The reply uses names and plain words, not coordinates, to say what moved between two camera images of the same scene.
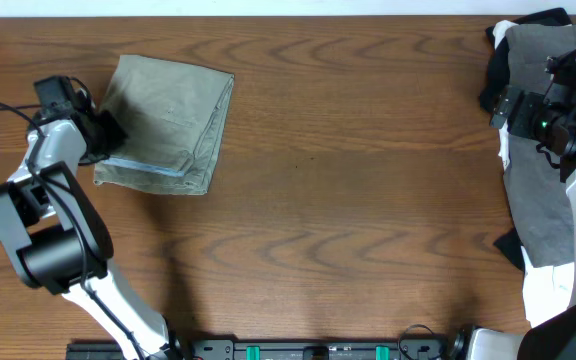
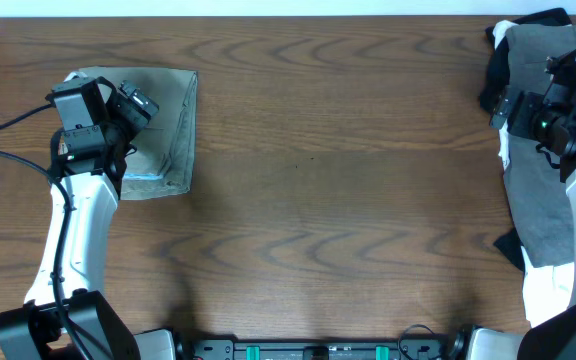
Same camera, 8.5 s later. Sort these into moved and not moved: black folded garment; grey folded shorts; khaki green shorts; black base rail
Moved: khaki green shorts
Not moved: black folded garment; black base rail; grey folded shorts
